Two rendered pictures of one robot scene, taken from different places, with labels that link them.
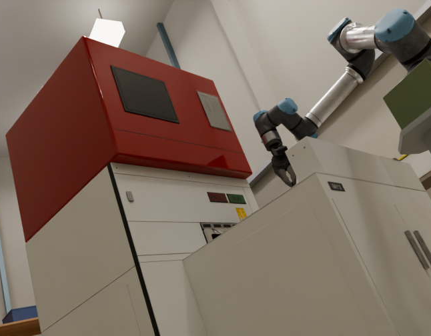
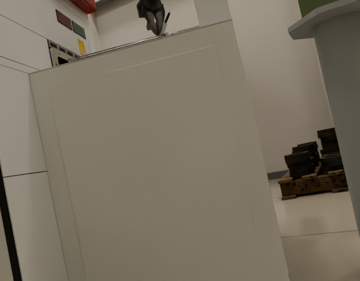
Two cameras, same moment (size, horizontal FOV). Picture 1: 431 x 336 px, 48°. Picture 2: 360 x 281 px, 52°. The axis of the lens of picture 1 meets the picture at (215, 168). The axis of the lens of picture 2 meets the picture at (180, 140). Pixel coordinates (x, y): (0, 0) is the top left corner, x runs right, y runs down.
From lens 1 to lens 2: 0.66 m
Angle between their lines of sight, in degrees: 33
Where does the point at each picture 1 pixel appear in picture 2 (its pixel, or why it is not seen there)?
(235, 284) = (98, 115)
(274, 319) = (140, 160)
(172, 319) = (13, 138)
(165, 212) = (14, 10)
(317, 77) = not seen: outside the picture
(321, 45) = not seen: outside the picture
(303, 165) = (210, 9)
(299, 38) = not seen: outside the picture
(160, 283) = (3, 92)
